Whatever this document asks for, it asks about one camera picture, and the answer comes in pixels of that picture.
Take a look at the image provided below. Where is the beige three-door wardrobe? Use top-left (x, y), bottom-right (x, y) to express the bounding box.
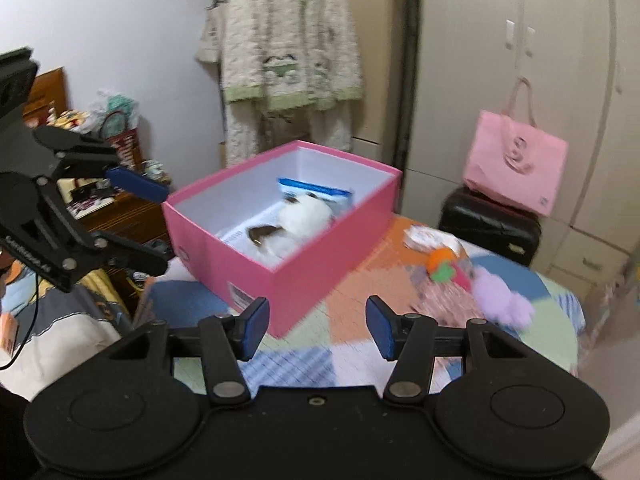
top-left (344, 0), bottom-right (640, 302)

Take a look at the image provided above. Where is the pink tote bag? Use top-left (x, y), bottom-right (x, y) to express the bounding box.
top-left (463, 77), bottom-right (568, 218)

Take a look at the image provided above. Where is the black clothes rack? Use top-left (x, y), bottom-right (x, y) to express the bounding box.
top-left (389, 0), bottom-right (424, 172)

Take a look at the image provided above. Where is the small white wipes pack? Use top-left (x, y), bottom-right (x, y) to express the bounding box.
top-left (404, 224), bottom-right (463, 257)

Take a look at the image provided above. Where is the cream fuzzy cardigan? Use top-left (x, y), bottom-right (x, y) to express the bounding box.
top-left (196, 0), bottom-right (363, 167)

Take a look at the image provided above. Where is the pink storage box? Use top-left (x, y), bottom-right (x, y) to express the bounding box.
top-left (163, 141), bottom-right (400, 337)

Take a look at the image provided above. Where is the black suitcase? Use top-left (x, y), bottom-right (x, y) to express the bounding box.
top-left (438, 186), bottom-right (542, 268)

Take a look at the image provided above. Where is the white panda plush toy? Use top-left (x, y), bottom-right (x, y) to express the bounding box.
top-left (259, 195), bottom-right (334, 268)

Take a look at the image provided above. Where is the wooden side cabinet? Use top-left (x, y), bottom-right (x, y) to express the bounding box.
top-left (22, 66), bottom-right (172, 281)

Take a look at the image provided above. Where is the patchwork quilt bedspread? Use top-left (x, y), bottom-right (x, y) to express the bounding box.
top-left (134, 211), bottom-right (587, 396)

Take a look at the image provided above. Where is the printed paper sheet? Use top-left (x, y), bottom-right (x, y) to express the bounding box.
top-left (216, 200), bottom-right (284, 261)

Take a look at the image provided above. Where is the purple plush toy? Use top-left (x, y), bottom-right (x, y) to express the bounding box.
top-left (471, 266), bottom-right (535, 330)

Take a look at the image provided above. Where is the pink strawberry plush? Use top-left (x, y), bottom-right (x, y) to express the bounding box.
top-left (430, 261), bottom-right (473, 292)

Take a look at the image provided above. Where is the blue white tissue pack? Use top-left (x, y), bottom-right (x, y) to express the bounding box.
top-left (278, 178), bottom-right (354, 216)

